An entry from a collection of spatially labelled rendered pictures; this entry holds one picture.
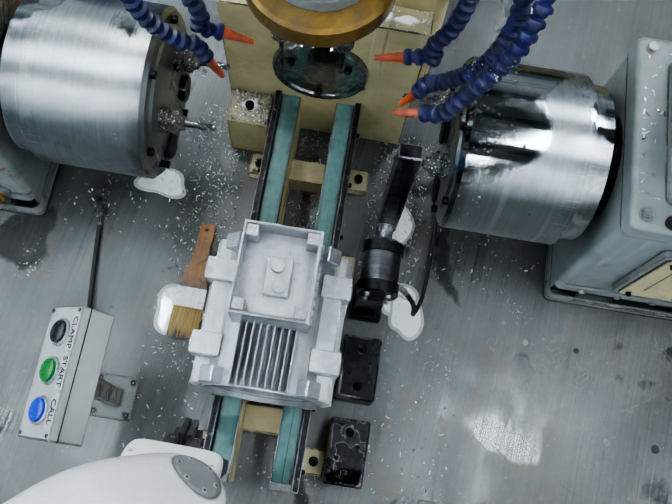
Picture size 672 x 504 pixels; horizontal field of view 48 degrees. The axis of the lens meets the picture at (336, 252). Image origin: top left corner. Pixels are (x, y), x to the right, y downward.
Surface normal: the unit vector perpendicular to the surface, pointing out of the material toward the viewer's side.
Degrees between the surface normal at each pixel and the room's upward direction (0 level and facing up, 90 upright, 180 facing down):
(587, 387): 0
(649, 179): 0
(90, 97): 36
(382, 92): 90
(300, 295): 0
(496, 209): 66
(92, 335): 51
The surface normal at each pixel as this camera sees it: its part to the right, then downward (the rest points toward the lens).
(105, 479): 0.29, -0.85
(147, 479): 0.50, -0.82
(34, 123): -0.11, 0.64
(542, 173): -0.05, 0.31
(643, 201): 0.05, -0.29
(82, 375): 0.80, -0.07
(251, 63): -0.15, 0.94
